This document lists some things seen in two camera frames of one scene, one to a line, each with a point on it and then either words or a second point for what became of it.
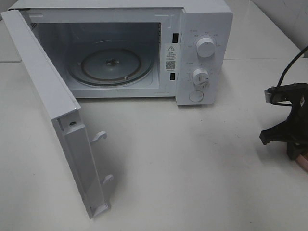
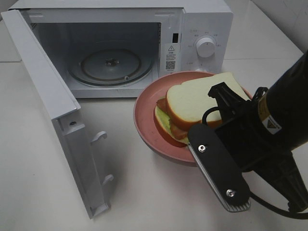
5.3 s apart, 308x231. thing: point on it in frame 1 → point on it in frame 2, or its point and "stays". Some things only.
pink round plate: x=302 y=160 → x=144 y=105
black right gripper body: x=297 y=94 → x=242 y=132
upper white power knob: x=205 y=47 stays
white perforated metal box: x=65 y=110 stays
